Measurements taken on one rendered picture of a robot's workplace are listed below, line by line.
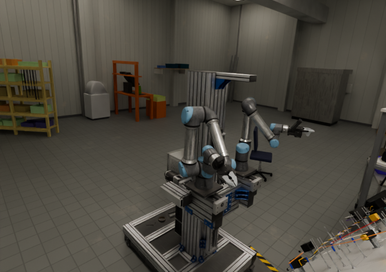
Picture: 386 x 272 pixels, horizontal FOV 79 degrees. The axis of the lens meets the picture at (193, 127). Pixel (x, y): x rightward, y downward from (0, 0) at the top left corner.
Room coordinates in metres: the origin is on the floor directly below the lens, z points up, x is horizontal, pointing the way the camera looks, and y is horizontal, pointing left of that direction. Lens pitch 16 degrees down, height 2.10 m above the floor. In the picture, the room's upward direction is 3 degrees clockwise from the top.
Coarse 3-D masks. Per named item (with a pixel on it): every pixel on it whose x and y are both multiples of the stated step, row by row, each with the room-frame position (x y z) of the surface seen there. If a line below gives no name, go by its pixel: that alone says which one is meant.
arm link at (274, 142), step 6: (246, 102) 2.01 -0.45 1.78; (252, 102) 2.02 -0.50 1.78; (246, 108) 1.98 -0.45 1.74; (252, 108) 1.97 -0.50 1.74; (246, 114) 2.00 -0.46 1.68; (252, 114) 1.96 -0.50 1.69; (258, 114) 1.98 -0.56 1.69; (252, 120) 1.99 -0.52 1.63; (258, 120) 1.95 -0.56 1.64; (258, 126) 1.95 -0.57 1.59; (264, 126) 1.93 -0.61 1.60; (264, 132) 1.93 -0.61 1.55; (270, 132) 1.92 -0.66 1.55; (270, 138) 1.91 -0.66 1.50; (276, 138) 1.92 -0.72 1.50; (270, 144) 1.89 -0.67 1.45; (276, 144) 1.87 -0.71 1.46
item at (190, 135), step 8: (184, 112) 1.55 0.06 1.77; (192, 112) 1.52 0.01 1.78; (200, 112) 1.55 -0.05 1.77; (184, 120) 1.53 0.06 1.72; (192, 120) 1.52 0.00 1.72; (200, 120) 1.55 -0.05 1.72; (192, 128) 1.53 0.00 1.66; (192, 136) 1.55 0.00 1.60; (184, 144) 1.58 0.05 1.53; (192, 144) 1.56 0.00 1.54; (184, 152) 1.58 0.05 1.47; (192, 152) 1.56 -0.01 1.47; (184, 160) 1.57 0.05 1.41; (192, 160) 1.57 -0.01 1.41; (184, 168) 1.55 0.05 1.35; (192, 168) 1.56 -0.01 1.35; (184, 176) 1.55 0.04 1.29
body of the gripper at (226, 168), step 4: (212, 164) 1.20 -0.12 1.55; (228, 164) 1.15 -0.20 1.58; (216, 168) 1.21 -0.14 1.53; (220, 168) 1.14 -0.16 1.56; (224, 168) 1.13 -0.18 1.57; (228, 168) 1.12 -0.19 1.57; (220, 172) 1.11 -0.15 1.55; (224, 172) 1.11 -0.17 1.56; (228, 172) 1.11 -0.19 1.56; (228, 176) 1.12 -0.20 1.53; (220, 180) 1.15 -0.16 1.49
